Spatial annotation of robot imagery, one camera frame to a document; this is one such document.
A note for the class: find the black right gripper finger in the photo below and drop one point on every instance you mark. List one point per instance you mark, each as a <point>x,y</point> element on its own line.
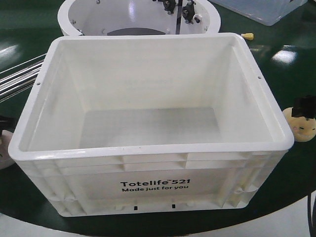
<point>304,107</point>

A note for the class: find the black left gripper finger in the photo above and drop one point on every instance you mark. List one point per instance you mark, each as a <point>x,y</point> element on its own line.
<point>5,123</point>

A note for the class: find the yellow plush fruit toy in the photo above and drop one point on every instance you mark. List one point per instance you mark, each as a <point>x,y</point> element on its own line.
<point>303,129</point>

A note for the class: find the pink plush ball toy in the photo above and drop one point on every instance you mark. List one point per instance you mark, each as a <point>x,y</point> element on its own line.
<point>5,159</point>

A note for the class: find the white plastic tote box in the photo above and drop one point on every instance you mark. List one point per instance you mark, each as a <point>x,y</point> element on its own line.
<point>138,124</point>

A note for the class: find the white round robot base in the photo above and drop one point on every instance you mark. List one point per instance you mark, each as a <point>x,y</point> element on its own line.
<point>137,17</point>

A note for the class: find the chrome metal rods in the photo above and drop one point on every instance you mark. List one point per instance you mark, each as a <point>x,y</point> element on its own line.
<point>20,77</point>

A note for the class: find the small yellow toy piece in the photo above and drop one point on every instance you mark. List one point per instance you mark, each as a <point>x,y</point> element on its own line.
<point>248,36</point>

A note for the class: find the clear plastic storage bin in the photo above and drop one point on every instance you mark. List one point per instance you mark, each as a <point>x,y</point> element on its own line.
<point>266,12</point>

